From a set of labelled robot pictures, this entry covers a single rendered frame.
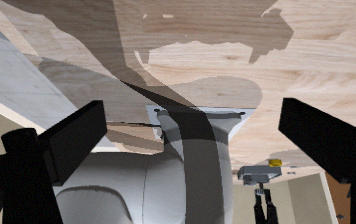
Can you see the white gear with red arrow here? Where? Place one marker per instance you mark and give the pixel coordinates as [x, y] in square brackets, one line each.
[259, 191]

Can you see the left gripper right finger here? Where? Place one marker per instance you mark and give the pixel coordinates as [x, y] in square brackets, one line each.
[327, 140]

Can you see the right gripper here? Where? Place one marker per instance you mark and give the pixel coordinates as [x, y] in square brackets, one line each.
[271, 217]

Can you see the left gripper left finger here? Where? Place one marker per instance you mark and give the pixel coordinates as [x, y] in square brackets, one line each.
[28, 193]

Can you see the yellow ring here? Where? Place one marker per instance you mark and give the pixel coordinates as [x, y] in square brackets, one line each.
[275, 162]

